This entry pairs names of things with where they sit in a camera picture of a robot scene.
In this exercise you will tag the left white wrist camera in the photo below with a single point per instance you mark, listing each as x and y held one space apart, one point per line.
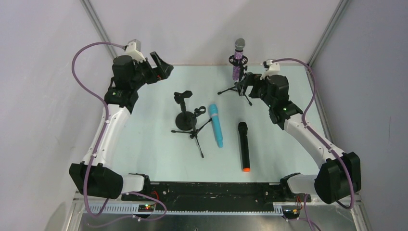
133 49

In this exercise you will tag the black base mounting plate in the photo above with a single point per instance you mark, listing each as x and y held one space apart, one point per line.
221 197

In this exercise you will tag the black microphone orange end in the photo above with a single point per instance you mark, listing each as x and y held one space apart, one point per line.
244 146

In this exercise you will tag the black tripod shock-mount stand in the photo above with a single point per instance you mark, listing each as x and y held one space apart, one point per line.
239 62

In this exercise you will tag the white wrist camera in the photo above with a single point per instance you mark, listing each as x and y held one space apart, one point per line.
133 49
272 68

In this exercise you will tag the left circuit board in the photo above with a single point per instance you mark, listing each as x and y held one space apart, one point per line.
146 208

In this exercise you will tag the black round-base mic stand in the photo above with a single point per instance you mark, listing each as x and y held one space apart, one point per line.
185 120

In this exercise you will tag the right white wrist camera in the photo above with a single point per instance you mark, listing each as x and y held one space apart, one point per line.
272 68

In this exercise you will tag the circuit board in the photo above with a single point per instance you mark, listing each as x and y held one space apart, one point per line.
290 214
146 208

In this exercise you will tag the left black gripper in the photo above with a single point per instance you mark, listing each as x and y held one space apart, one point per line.
153 68

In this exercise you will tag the right circuit board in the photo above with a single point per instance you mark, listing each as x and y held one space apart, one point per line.
290 214

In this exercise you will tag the turquoise microphone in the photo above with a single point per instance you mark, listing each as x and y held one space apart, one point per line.
213 112

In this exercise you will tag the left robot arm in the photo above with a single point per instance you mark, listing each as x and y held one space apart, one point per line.
94 175

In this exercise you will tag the purple glitter microphone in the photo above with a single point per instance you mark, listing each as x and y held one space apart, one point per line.
239 46

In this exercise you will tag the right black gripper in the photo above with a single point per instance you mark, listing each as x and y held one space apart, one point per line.
248 83

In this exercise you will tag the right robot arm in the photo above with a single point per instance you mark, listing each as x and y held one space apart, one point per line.
339 173

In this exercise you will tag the black small tripod stand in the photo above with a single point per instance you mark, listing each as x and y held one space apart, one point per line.
193 133

